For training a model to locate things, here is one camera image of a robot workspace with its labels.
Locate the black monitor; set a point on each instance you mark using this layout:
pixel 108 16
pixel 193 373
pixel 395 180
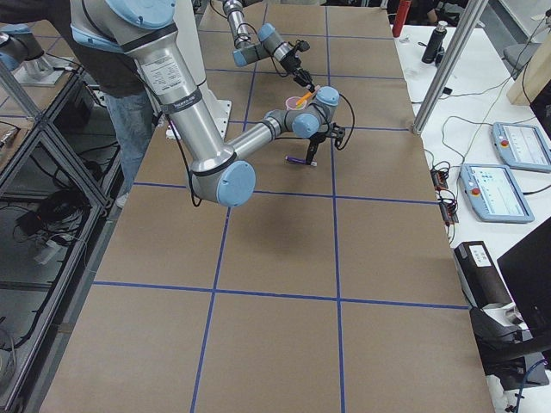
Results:
pixel 525 268

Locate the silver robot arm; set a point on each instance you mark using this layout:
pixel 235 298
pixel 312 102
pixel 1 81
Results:
pixel 254 38
pixel 146 32

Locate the black water bottle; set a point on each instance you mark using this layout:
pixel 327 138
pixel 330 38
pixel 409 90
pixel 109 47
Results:
pixel 435 43

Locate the far teach pendant tablet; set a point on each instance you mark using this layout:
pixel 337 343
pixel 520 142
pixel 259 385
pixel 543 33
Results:
pixel 521 146

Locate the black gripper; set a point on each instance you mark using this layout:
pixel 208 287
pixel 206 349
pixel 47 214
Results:
pixel 295 67
pixel 317 138

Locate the person in dark hoodie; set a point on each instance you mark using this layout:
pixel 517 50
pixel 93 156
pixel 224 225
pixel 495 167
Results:
pixel 128 103

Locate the purple marker pen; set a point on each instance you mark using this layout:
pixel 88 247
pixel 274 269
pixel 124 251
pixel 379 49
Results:
pixel 300 161

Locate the teach pendant tablet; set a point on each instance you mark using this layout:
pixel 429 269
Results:
pixel 521 146
pixel 494 194

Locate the near teach pendant tablet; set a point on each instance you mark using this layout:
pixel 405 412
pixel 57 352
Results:
pixel 494 194

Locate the aluminium frame post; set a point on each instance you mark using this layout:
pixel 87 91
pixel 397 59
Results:
pixel 462 33

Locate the orange marker pen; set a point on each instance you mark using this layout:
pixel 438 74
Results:
pixel 306 97

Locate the black cardboard box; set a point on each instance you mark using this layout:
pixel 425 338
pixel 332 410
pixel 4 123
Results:
pixel 479 276

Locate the pink mesh pen holder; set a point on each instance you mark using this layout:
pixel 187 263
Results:
pixel 295 103

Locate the red water bottle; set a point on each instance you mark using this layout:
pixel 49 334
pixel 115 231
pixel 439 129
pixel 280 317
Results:
pixel 400 17

